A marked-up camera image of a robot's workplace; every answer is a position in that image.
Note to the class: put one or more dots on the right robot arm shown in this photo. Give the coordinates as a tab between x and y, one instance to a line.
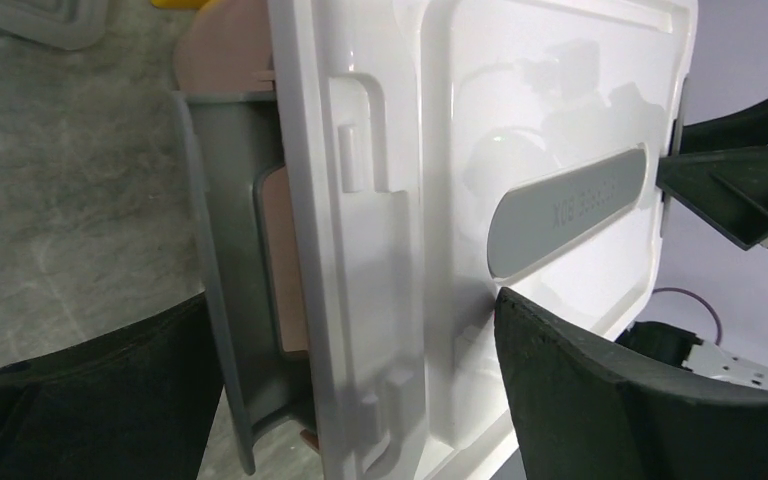
708	358

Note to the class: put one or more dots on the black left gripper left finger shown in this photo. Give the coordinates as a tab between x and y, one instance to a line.
135	403

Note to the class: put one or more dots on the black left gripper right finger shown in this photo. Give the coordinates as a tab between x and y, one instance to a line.
584	407

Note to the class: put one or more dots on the grey tool case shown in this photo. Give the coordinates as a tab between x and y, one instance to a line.
63	24

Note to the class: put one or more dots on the grey bin latch handle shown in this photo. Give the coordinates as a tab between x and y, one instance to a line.
231	143

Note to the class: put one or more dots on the yellow test tube rack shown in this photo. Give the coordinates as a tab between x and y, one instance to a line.
179	4

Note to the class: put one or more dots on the pink plastic bin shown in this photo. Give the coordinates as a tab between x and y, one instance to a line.
228	50

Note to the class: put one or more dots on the white bin lid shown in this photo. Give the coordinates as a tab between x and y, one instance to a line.
438	151

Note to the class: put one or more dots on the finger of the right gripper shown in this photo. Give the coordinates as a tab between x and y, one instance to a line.
720	173

